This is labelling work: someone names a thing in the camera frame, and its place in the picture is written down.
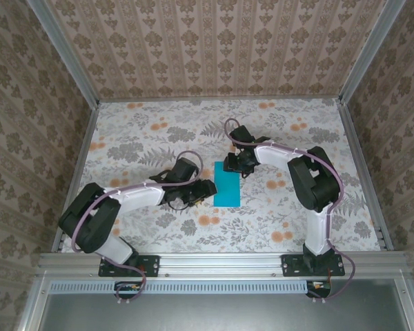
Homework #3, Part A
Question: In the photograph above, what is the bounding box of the grey metal panel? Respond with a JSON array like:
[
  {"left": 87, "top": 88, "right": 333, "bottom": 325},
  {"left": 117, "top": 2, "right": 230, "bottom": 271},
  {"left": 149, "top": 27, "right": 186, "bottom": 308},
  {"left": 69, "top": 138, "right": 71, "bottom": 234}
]
[{"left": 37, "top": 292, "right": 410, "bottom": 331}]

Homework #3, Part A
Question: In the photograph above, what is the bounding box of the wide aluminium frame beam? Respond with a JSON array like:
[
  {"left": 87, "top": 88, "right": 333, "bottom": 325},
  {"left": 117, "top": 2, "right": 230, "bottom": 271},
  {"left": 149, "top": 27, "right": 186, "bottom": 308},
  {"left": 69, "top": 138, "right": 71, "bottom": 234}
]
[{"left": 37, "top": 251, "right": 410, "bottom": 277}]

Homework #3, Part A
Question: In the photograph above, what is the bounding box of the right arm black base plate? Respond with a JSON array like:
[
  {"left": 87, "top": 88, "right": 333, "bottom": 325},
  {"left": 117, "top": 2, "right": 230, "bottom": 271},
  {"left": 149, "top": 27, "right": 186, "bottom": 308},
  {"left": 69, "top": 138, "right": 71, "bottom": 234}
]
[{"left": 282, "top": 254, "right": 346, "bottom": 278}]

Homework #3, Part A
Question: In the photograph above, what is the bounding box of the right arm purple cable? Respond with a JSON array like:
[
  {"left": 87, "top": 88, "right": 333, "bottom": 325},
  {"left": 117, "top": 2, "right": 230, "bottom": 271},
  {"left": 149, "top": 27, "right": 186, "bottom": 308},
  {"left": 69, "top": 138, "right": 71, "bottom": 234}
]
[{"left": 224, "top": 118, "right": 358, "bottom": 304}]

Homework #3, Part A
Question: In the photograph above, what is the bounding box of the aluminium side rail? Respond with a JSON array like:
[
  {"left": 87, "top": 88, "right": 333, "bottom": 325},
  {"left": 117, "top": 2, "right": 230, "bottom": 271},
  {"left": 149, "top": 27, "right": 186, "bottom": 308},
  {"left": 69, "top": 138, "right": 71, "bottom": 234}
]
[
  {"left": 51, "top": 103, "right": 101, "bottom": 254},
  {"left": 336, "top": 98, "right": 394, "bottom": 252}
]

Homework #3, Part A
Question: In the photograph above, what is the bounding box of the aluminium lower frame rail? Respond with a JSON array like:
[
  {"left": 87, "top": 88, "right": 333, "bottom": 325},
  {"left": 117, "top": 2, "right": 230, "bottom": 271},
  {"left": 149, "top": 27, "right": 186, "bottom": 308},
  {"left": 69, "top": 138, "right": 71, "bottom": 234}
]
[
  {"left": 17, "top": 272, "right": 51, "bottom": 331},
  {"left": 395, "top": 275, "right": 414, "bottom": 331}
]

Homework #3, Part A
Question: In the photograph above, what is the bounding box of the turquoise cloth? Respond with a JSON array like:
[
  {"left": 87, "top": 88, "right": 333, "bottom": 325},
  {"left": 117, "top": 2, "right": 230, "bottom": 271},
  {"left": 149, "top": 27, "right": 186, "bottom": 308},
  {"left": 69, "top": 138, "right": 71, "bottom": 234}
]
[{"left": 213, "top": 161, "right": 242, "bottom": 208}]

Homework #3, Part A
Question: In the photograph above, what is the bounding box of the black controller board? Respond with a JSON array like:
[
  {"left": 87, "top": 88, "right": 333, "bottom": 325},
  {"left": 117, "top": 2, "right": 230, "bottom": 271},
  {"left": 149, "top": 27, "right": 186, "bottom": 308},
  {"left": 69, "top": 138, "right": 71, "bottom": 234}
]
[
  {"left": 115, "top": 281, "right": 143, "bottom": 300},
  {"left": 306, "top": 281, "right": 333, "bottom": 299}
]

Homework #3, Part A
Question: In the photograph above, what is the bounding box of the grey slotted cable duct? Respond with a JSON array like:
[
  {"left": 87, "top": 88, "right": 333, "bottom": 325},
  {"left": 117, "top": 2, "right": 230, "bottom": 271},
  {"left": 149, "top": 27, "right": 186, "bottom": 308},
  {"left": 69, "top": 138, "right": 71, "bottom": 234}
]
[{"left": 50, "top": 279, "right": 332, "bottom": 294}]

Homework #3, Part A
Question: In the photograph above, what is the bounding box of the aluminium frame post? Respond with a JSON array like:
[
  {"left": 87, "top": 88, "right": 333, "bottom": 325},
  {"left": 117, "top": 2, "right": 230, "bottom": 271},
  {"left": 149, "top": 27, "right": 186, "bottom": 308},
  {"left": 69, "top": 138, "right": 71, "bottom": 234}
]
[
  {"left": 26, "top": 0, "right": 101, "bottom": 106},
  {"left": 339, "top": 0, "right": 406, "bottom": 104}
]

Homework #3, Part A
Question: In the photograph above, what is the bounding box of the floral table cover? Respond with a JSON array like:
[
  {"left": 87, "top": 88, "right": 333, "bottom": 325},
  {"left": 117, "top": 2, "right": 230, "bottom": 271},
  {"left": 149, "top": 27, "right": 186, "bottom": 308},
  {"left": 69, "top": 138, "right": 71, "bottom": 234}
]
[{"left": 60, "top": 98, "right": 384, "bottom": 254}]

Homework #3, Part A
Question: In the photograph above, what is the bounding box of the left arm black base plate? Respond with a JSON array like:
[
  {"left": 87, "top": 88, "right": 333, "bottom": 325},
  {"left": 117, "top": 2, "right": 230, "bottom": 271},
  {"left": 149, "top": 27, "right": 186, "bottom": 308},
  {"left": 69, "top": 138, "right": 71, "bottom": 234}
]
[{"left": 98, "top": 254, "right": 160, "bottom": 278}]

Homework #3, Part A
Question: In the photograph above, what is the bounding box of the thin aluminium rail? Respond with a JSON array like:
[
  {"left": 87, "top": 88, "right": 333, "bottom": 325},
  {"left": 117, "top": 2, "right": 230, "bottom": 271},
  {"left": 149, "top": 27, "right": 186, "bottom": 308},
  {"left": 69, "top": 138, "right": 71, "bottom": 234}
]
[{"left": 98, "top": 95, "right": 342, "bottom": 103}]

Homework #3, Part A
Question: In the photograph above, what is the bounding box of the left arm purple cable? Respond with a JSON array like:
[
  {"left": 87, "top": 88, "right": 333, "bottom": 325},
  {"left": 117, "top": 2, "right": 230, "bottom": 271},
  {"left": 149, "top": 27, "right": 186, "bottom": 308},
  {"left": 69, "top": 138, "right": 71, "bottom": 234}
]
[{"left": 70, "top": 150, "right": 204, "bottom": 304}]

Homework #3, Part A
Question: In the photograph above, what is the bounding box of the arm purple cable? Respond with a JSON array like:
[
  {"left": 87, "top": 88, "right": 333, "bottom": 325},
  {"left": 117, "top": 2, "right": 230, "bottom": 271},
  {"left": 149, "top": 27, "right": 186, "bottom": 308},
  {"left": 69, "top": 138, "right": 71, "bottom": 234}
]
[
  {"left": 70, "top": 150, "right": 204, "bottom": 304},
  {"left": 224, "top": 118, "right": 358, "bottom": 304}
]

